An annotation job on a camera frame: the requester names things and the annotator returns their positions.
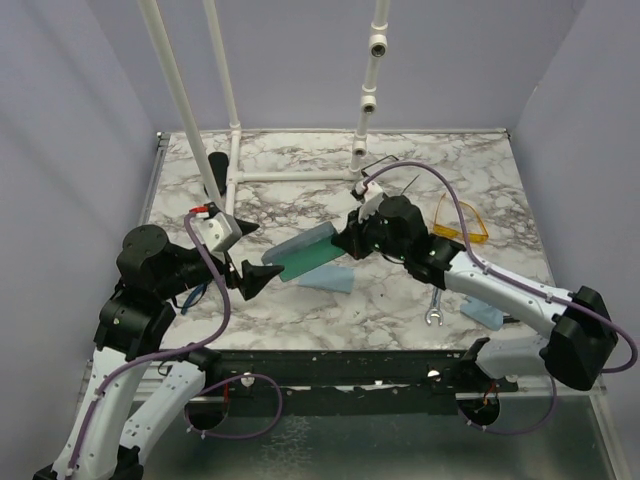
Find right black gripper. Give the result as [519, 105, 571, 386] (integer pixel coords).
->
[335, 202, 409, 260]

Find blue-grey glasses case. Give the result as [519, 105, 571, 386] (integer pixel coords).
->
[261, 222, 344, 282]

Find blue cleaning cloth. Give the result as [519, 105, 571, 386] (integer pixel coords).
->
[298, 264, 355, 294]

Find black wire-frame sunglasses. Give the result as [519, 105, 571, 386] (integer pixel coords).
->
[360, 154, 420, 195]

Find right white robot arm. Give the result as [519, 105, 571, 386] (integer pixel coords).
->
[332, 196, 618, 391]

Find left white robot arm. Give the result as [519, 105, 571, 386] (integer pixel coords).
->
[34, 208, 283, 479]

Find orange sunglasses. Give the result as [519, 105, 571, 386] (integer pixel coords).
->
[432, 192, 489, 245]

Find black cylinder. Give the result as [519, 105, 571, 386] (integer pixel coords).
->
[208, 151, 230, 196]

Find silver wrench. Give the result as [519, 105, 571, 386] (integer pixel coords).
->
[425, 288, 444, 326]

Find crumpled blue cloth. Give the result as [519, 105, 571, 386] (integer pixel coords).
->
[460, 297, 504, 331]

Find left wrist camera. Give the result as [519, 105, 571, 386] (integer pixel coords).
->
[192, 203, 242, 254]

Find blue-handled pliers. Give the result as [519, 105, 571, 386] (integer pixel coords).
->
[180, 282, 209, 315]

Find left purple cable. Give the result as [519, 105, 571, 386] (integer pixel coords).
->
[64, 212, 285, 476]

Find purple cable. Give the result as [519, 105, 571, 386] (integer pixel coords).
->
[362, 162, 640, 436]
[64, 212, 285, 476]

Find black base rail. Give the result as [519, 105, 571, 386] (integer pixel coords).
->
[177, 346, 518, 417]

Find white PVC pipe frame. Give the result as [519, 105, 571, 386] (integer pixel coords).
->
[138, 1, 390, 202]

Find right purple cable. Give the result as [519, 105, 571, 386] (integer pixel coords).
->
[362, 162, 640, 436]

